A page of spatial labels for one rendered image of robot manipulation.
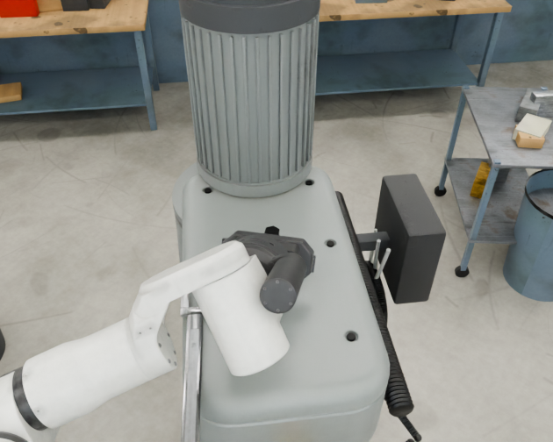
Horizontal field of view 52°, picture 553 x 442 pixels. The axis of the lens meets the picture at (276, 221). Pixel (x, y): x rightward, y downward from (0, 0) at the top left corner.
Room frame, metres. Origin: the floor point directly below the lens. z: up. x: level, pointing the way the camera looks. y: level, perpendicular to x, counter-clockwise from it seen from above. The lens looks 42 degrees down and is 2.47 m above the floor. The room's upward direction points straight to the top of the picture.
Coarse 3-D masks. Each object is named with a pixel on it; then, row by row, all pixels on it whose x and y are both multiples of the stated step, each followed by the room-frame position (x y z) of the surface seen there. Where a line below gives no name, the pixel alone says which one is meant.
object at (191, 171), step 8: (192, 168) 1.23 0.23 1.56; (184, 176) 1.20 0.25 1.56; (192, 176) 1.20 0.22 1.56; (176, 184) 1.16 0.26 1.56; (184, 184) 1.16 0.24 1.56; (176, 192) 1.13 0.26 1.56; (176, 200) 1.10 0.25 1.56; (176, 208) 1.07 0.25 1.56; (176, 216) 1.05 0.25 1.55; (176, 224) 1.07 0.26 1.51
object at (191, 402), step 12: (180, 312) 0.47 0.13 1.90; (192, 312) 0.46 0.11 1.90; (192, 324) 0.44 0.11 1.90; (192, 336) 0.43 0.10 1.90; (192, 348) 0.41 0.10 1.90; (192, 360) 0.39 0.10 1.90; (192, 372) 0.37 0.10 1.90; (192, 384) 0.36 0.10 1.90; (192, 396) 0.34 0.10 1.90; (192, 408) 0.33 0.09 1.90; (192, 420) 0.31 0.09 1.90; (192, 432) 0.30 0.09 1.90
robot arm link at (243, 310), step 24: (264, 264) 0.41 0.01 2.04; (288, 264) 0.39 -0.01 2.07; (216, 288) 0.35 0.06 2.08; (240, 288) 0.35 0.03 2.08; (264, 288) 0.34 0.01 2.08; (288, 288) 0.34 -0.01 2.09; (216, 312) 0.33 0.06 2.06; (240, 312) 0.33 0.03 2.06; (264, 312) 0.34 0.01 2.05; (216, 336) 0.33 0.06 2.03; (240, 336) 0.32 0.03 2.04; (264, 336) 0.32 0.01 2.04; (240, 360) 0.31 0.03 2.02; (264, 360) 0.31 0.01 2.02
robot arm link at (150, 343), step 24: (192, 264) 0.36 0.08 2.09; (216, 264) 0.36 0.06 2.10; (240, 264) 0.37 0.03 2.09; (144, 288) 0.35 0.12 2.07; (168, 288) 0.34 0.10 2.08; (192, 288) 0.34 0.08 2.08; (144, 312) 0.33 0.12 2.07; (144, 336) 0.32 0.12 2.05; (168, 336) 0.35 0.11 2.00; (144, 360) 0.30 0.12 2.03; (168, 360) 0.31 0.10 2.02
